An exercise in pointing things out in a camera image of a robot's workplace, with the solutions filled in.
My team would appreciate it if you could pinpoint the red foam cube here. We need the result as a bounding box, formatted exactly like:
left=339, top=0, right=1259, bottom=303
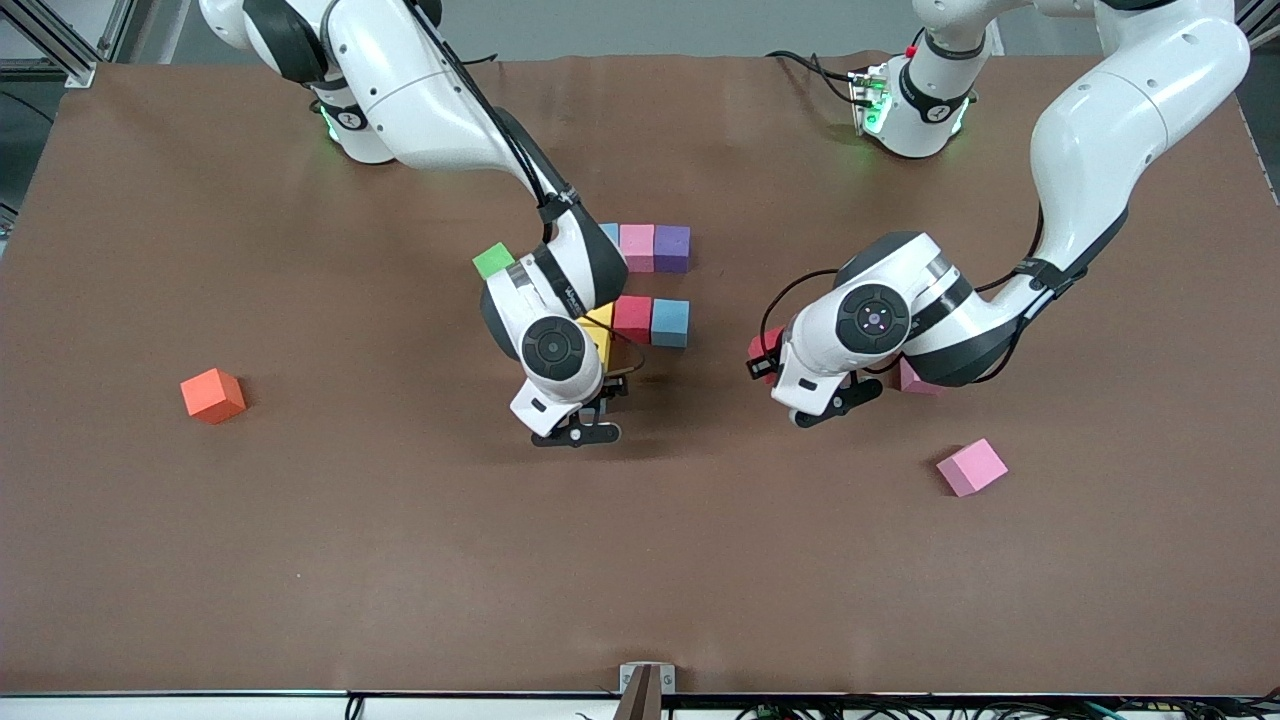
left=612, top=295, right=655, bottom=345
left=747, top=325, right=793, bottom=386

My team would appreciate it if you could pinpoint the aluminium frame profile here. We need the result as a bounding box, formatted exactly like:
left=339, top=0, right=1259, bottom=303
left=1197, top=0, right=1280, bottom=78
left=0, top=0, right=136, bottom=89

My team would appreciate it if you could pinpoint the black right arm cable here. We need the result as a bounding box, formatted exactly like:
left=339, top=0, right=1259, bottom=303
left=405, top=0, right=649, bottom=379

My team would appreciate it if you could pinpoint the grey metal bracket with post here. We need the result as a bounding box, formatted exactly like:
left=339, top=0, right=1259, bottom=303
left=615, top=662, right=677, bottom=720

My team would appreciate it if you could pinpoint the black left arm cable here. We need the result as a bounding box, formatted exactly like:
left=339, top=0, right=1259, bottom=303
left=757, top=205, right=1086, bottom=386

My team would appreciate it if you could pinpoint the black left base cable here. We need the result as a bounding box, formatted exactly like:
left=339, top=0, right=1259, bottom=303
left=765, top=48, right=866, bottom=109

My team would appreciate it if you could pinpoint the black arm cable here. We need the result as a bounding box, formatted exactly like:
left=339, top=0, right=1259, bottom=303
left=757, top=205, right=1086, bottom=386
left=405, top=0, right=649, bottom=379

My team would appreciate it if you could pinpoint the brown table mat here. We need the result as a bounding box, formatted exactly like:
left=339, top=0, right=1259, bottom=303
left=0, top=52, right=1280, bottom=697

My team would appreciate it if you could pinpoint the purple foam cube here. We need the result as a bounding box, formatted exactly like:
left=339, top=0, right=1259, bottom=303
left=654, top=225, right=692, bottom=275

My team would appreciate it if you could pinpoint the pink foam cube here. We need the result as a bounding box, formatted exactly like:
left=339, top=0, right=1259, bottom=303
left=619, top=223, right=657, bottom=274
left=898, top=358, right=949, bottom=396
left=936, top=437, right=1009, bottom=499

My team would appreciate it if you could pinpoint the orange foam cube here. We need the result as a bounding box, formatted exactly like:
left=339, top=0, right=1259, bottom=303
left=180, top=367, right=247, bottom=425

